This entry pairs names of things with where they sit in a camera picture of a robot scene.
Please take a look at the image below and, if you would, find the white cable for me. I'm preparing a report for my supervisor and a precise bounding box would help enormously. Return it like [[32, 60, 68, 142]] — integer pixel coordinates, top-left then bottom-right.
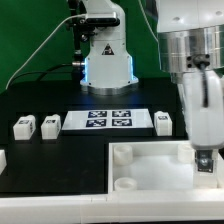
[[5, 13, 87, 90]]

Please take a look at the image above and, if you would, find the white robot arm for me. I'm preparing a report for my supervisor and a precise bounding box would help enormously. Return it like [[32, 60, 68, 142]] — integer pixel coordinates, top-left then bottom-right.
[[81, 0, 224, 150]]

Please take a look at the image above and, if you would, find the white square tabletop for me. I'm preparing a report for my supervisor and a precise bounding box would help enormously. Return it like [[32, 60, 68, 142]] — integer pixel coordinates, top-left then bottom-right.
[[108, 141, 224, 192]]

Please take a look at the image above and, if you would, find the black cable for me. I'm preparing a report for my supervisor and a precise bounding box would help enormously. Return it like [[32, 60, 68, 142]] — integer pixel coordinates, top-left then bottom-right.
[[6, 63, 75, 90]]

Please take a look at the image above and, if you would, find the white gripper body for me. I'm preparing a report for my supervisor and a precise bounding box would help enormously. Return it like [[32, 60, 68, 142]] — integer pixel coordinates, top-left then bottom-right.
[[182, 70, 224, 150]]

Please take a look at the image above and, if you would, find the white sheet with fiducial tags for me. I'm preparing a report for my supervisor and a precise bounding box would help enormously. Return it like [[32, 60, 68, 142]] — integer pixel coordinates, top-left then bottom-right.
[[62, 109, 153, 130]]

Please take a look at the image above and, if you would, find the white front obstacle rail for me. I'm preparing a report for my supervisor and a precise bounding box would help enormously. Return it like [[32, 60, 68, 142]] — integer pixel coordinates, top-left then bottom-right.
[[0, 189, 224, 224]]

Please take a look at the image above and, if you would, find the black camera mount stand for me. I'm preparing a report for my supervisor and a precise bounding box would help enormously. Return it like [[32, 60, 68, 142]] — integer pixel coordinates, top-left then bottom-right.
[[66, 0, 93, 83]]

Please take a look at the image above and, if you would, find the white left obstacle block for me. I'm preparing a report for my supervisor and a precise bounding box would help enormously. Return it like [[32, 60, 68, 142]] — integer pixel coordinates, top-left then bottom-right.
[[0, 150, 7, 175]]

